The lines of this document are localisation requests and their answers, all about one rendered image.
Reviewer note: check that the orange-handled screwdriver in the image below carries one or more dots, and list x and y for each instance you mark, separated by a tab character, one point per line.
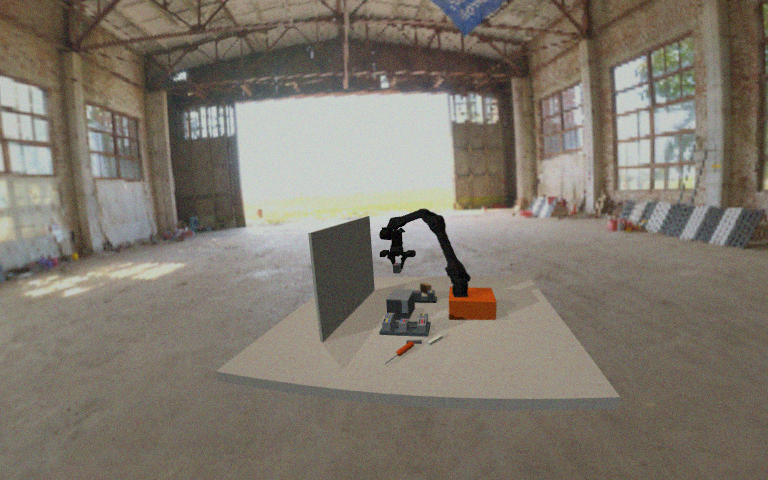
404	349

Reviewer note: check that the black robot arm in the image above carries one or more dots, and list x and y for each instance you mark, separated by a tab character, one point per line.
455	269

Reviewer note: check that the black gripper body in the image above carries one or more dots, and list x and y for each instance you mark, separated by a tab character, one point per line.
409	253

